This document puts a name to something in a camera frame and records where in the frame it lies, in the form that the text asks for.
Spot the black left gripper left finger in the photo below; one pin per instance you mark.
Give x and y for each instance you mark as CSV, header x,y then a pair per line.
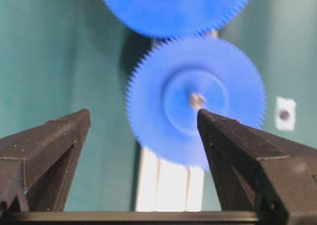
x,y
37,166

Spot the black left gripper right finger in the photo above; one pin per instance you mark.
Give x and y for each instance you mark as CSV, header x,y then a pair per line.
x,y
259,171

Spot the small blue gear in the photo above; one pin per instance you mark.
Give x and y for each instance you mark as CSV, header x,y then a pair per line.
x,y
176,79

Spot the large blue gear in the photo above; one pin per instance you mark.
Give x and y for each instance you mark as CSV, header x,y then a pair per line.
x,y
175,18

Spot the white tape marker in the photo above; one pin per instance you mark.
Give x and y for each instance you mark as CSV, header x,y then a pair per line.
x,y
285,114

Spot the aluminium extrusion rail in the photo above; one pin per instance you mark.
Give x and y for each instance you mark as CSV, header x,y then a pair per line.
x,y
165,186

